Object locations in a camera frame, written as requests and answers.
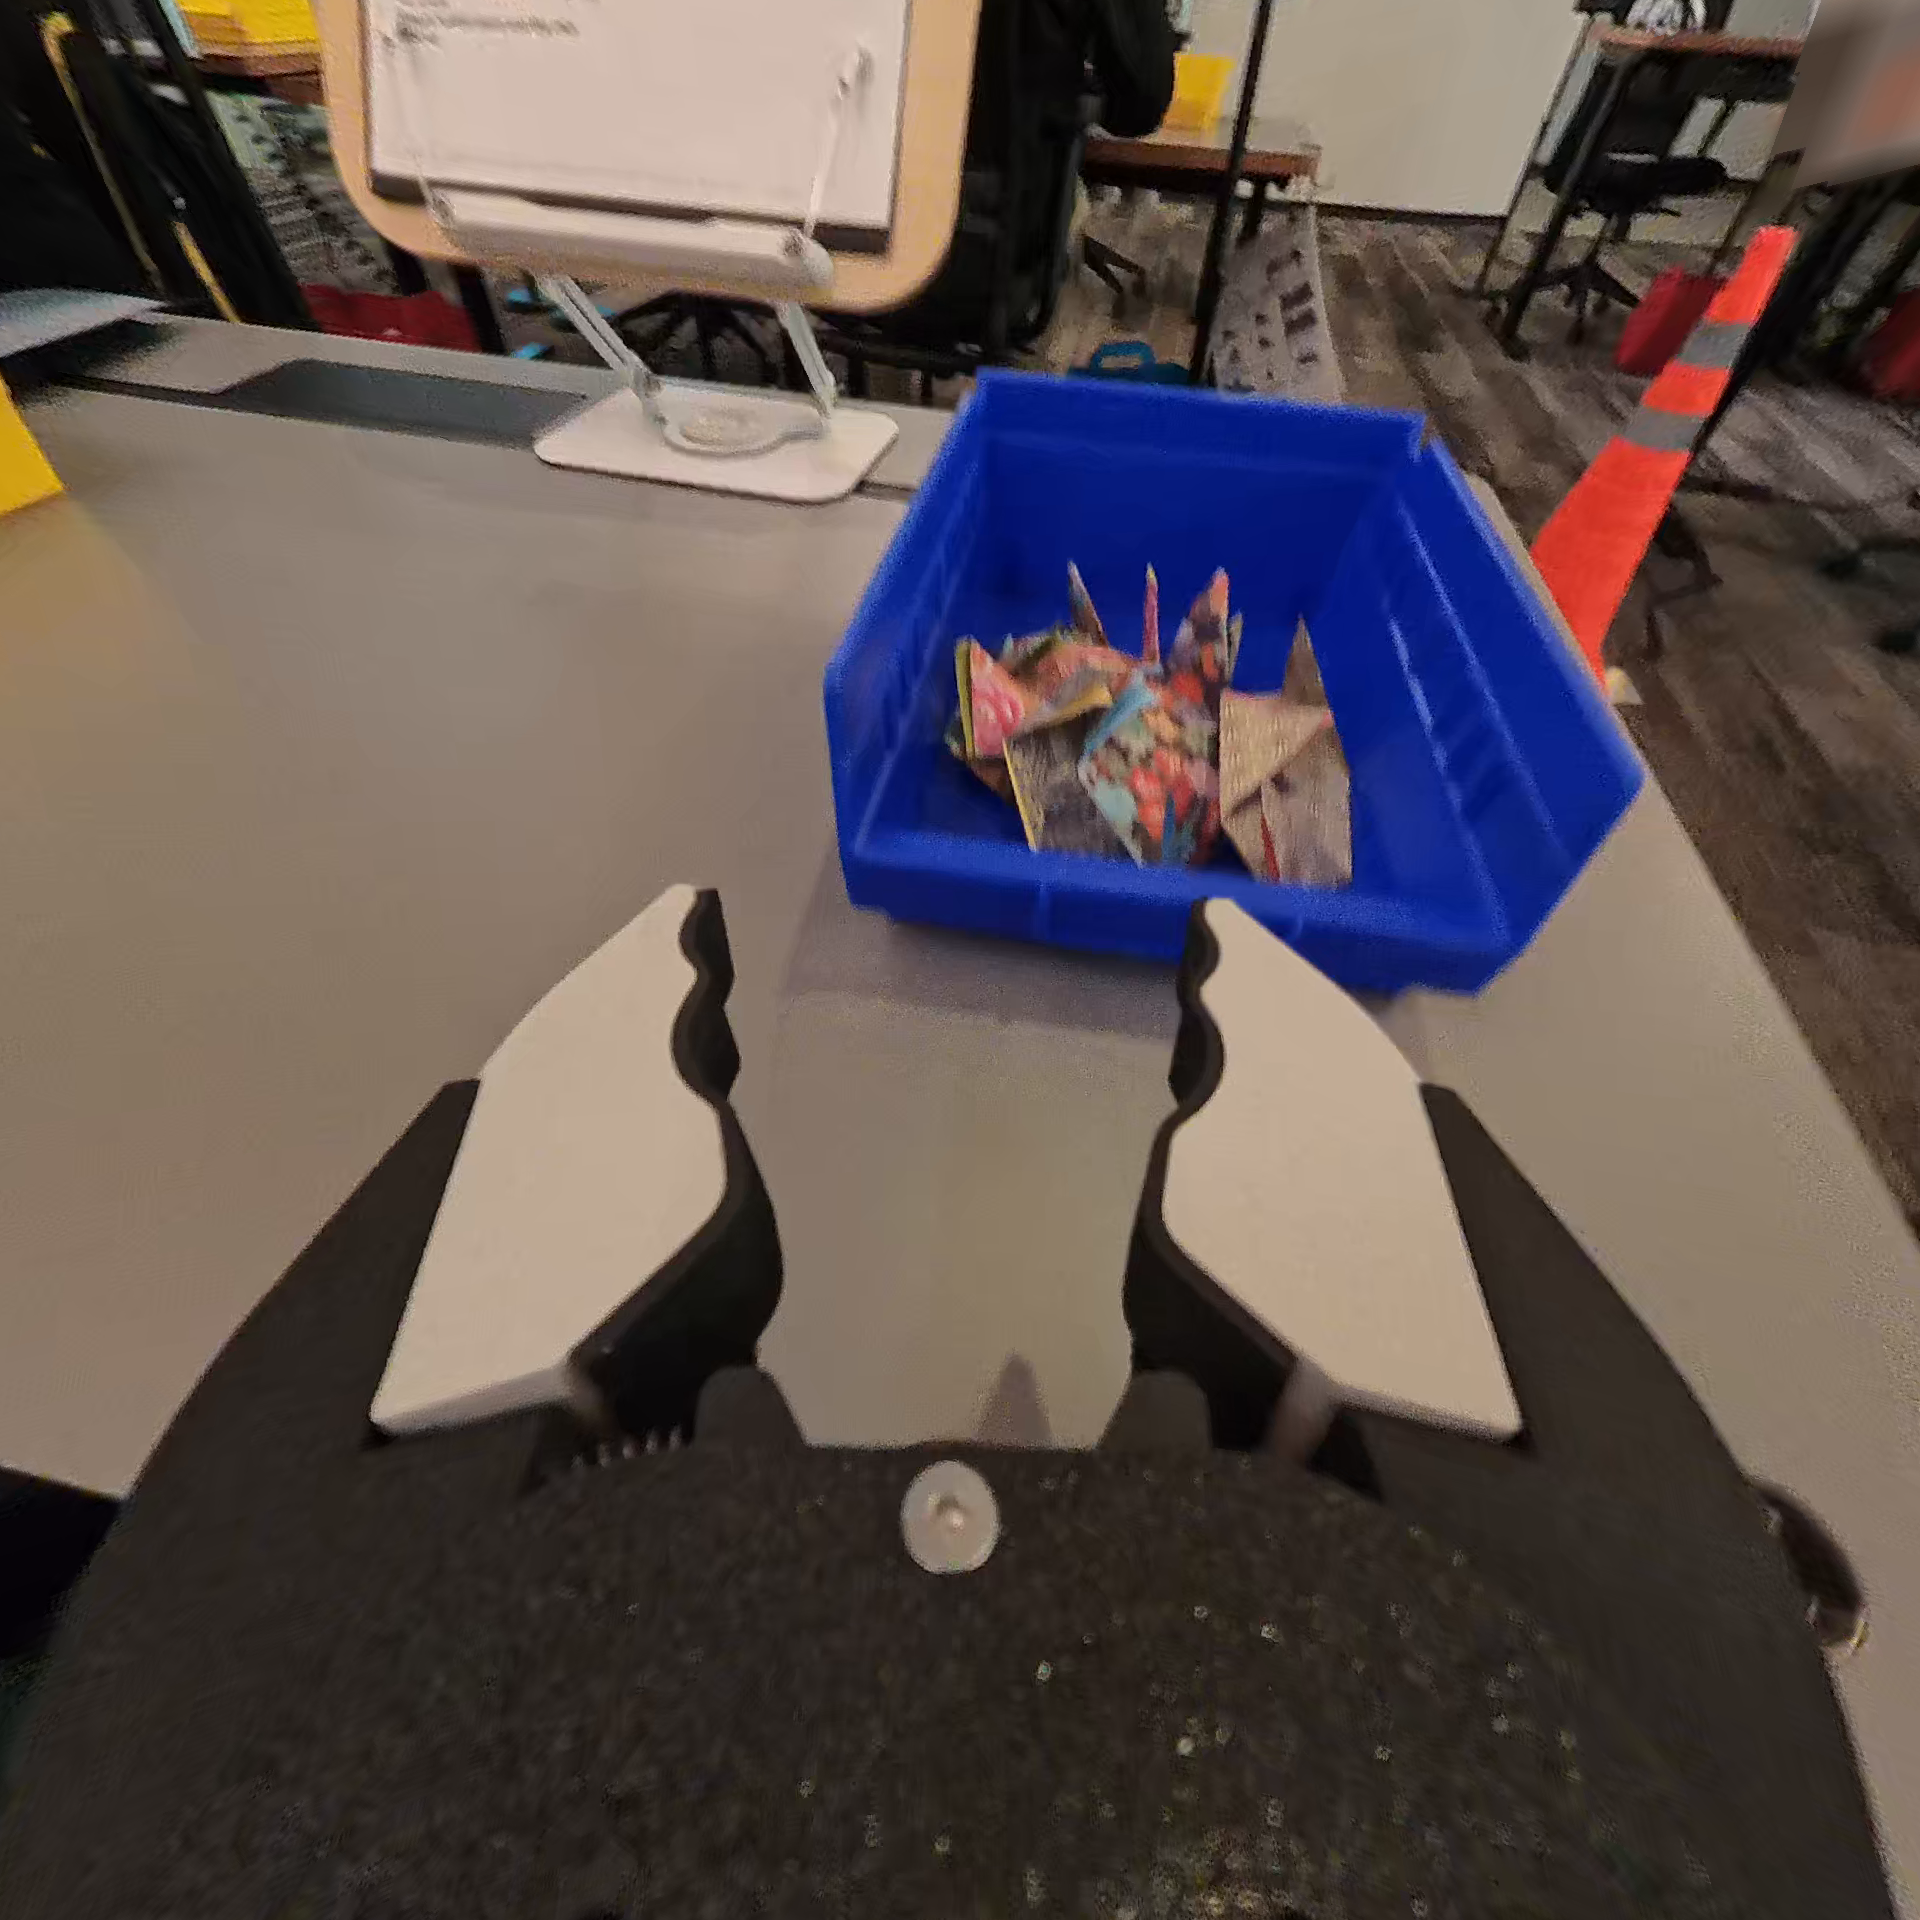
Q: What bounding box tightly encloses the brown desk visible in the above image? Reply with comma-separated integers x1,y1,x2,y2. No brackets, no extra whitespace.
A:
1079,119,1322,195

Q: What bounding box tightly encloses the grey yellow-edged folded paper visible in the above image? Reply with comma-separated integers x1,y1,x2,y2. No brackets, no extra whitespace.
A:
1001,726,1134,858

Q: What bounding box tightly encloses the black pole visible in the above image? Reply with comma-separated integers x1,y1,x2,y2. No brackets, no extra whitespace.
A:
1190,0,1278,376

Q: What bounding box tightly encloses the gold patterned origami paper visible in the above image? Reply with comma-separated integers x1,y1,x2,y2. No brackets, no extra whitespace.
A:
1219,617,1356,888

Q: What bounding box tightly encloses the black metal frame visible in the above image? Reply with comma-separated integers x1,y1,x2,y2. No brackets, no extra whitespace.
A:
0,0,309,323

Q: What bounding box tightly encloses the pink floral folded paper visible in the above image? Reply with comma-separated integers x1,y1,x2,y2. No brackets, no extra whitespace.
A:
943,630,1127,798

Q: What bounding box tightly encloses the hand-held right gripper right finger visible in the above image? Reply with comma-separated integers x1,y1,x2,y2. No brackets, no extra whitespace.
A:
1125,899,1525,1464

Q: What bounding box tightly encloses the black office chair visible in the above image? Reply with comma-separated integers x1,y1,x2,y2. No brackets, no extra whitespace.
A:
1476,46,1730,361

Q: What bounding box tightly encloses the grey paper sheet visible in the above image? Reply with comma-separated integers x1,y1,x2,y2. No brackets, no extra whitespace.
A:
0,288,167,361

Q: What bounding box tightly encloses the orange traffic cone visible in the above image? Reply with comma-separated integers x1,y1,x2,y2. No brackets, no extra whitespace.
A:
1530,223,1798,677

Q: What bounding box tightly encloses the grey printed sheet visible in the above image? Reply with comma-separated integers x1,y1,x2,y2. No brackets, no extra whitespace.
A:
1206,209,1345,407

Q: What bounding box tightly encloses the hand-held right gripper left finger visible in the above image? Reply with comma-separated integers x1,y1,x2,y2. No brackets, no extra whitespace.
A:
367,885,783,1466

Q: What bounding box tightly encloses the red bag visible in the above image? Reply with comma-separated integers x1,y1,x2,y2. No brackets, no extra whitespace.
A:
1611,267,1727,376

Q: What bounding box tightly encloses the white tablet stand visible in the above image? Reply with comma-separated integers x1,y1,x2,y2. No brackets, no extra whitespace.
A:
428,187,902,504

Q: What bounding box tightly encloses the colourful floral folded paper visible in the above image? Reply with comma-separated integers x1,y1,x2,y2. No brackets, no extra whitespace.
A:
1077,567,1247,867

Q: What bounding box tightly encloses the red crate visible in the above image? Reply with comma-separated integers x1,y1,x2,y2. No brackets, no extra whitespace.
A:
299,286,485,355

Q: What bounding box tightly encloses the blue plastic bin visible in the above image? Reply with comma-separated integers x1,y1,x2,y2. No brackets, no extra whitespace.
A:
823,367,1647,999

